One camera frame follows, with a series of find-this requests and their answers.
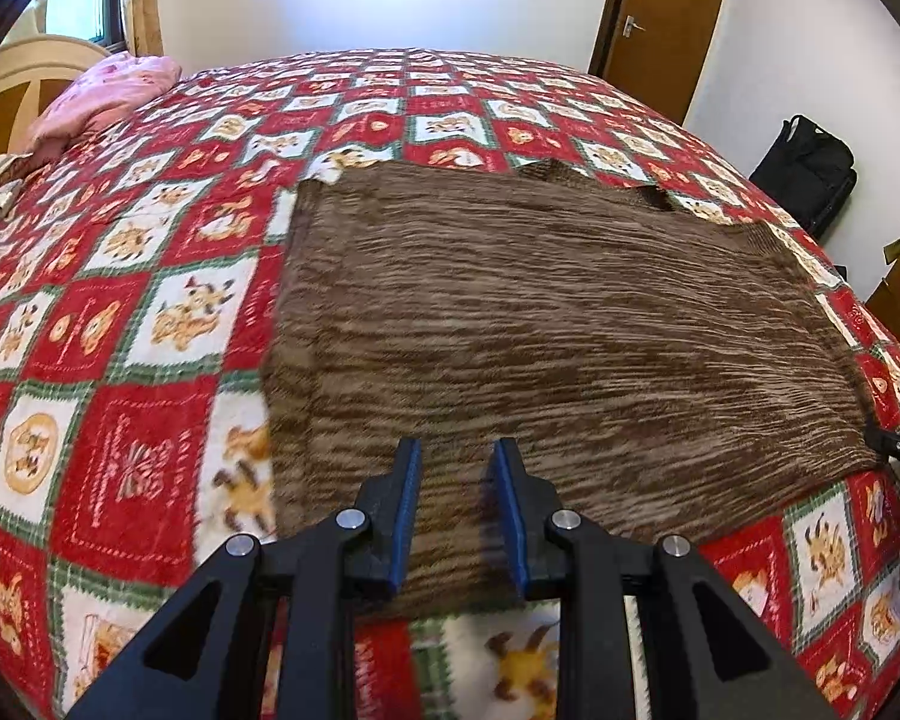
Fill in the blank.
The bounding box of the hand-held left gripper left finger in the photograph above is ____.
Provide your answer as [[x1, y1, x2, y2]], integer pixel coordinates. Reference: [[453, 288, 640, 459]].
[[67, 437, 423, 720]]

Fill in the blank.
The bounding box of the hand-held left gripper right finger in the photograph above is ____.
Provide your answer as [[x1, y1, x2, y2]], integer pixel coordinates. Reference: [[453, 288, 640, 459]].
[[484, 437, 841, 720]]

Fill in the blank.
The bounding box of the brown knitted sweater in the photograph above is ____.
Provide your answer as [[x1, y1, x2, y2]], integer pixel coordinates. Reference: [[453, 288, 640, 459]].
[[261, 160, 882, 620]]

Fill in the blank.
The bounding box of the black suitcase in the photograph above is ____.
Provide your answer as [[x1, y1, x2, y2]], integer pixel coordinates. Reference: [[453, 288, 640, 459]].
[[750, 114, 858, 237]]

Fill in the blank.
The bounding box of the red checked printed blanket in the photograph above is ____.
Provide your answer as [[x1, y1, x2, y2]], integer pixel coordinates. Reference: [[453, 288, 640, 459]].
[[0, 47, 900, 720]]

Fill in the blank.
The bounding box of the brown wooden door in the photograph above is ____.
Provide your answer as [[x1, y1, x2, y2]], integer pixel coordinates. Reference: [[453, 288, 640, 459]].
[[589, 0, 732, 125]]

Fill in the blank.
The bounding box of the pink pillow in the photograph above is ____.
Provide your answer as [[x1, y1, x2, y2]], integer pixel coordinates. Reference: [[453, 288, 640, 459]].
[[22, 52, 182, 155]]

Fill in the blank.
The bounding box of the yellow patterned curtain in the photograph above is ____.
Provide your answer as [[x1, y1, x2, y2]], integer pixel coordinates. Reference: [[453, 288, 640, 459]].
[[118, 0, 167, 72]]

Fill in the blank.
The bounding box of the cream wooden headboard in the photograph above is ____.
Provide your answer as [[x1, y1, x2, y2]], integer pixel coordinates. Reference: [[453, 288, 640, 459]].
[[0, 34, 113, 166]]

